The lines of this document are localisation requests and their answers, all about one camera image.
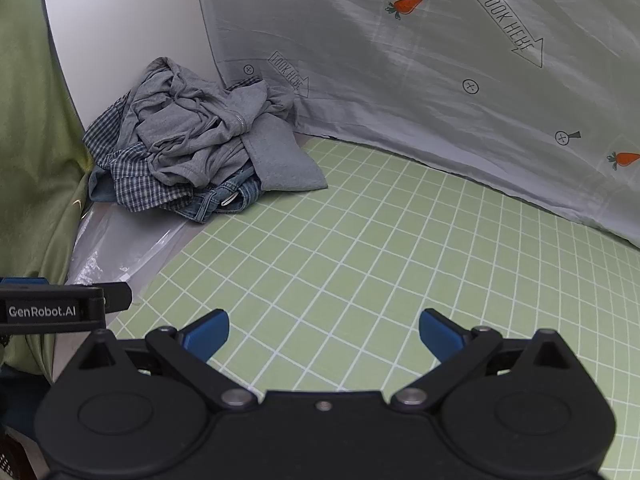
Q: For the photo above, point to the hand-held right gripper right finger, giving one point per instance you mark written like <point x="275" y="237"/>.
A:
<point x="440" y="335"/>

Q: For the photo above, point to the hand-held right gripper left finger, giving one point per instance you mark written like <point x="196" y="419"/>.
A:
<point x="207" y="334"/>

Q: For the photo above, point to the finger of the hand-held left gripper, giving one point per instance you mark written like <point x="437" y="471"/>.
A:
<point x="117" y="296"/>

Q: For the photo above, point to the grey zip hoodie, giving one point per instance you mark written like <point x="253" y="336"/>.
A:
<point x="200" y="125"/>

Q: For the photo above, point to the clear plastic sheet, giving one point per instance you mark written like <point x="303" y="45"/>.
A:
<point x="125" y="245"/>

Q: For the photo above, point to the blue plaid shirt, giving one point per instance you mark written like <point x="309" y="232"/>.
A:
<point x="135" y="185"/>

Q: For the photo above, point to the green grid cutting mat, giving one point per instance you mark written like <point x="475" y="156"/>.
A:
<point x="350" y="260"/>

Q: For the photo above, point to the blue denim jeans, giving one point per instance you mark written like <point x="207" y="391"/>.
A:
<point x="220" y="200"/>

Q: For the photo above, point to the plain green cloth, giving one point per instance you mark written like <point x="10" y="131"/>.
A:
<point x="35" y="160"/>

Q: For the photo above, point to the grey printed duvet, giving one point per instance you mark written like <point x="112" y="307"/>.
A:
<point x="400" y="85"/>

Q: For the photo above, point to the white panel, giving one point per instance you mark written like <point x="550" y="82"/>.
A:
<point x="130" y="25"/>

